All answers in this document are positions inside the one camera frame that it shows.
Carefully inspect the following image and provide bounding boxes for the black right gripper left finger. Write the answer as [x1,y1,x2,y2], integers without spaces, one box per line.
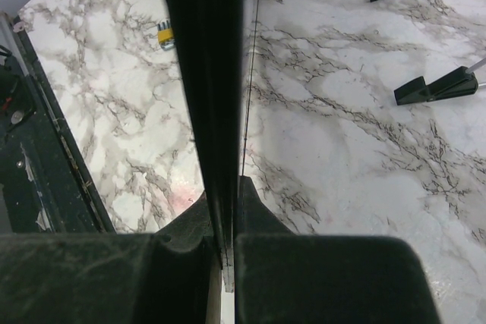
[1,198,215,323]

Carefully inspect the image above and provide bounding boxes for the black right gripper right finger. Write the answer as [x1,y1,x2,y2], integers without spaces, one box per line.
[234,176,440,323]

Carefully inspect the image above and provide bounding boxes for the white dry-erase whiteboard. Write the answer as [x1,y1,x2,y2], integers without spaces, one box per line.
[150,0,265,293]

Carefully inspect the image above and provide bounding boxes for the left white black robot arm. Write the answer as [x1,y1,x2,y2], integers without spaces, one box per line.
[1,46,36,131]

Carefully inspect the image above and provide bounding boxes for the black whiteboard stand foot right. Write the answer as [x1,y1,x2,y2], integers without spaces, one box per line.
[394,58,485,105]

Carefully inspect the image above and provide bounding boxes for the yellow hex key set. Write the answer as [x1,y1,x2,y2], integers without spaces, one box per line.
[156,18,175,51]

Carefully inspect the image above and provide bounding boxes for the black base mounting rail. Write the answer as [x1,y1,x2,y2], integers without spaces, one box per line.
[1,13,115,234]

